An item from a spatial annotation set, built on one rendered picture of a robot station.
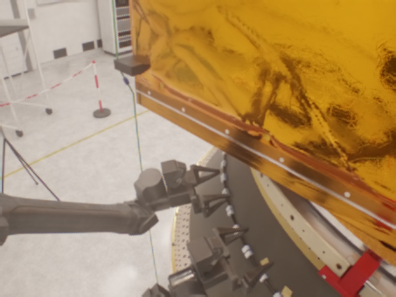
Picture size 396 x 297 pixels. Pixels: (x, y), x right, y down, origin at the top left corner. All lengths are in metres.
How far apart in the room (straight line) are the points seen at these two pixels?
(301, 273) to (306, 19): 0.56
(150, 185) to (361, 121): 0.44
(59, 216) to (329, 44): 0.53
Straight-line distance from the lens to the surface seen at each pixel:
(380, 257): 0.61
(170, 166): 0.64
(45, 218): 0.52
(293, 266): 0.73
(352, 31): 0.43
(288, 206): 0.65
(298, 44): 0.46
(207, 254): 0.48
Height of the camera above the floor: 2.16
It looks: 36 degrees down
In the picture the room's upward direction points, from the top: 3 degrees clockwise
